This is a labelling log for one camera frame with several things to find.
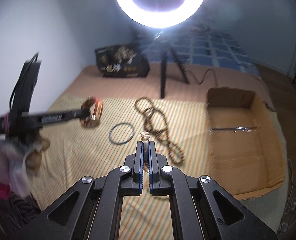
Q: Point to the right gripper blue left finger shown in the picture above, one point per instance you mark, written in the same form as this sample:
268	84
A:
91	208

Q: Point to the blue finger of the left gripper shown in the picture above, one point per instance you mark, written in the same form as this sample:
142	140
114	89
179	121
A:
82	114

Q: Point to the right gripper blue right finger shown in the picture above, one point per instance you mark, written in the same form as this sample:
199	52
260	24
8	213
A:
200	207

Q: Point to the red strap wristwatch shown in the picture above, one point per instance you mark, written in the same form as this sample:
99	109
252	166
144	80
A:
95	107

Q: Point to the left hand white glove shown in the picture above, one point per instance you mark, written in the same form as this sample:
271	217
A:
19	163

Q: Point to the black snack bag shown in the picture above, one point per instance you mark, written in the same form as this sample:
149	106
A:
122	60

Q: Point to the cardboard box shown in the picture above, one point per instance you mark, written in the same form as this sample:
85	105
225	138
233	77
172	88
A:
245	153

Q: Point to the white power strip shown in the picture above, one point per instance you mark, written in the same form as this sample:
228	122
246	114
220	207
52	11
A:
289	218

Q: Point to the tan bed mattress cover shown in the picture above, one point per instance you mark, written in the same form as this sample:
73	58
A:
91	83

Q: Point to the black tripod stand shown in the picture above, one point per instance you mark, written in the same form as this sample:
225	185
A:
169	59

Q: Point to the blue patterned bed sheet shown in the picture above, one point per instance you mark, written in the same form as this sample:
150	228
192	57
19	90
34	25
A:
207	48

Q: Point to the white ring light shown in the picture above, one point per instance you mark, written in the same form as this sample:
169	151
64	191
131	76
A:
159	14

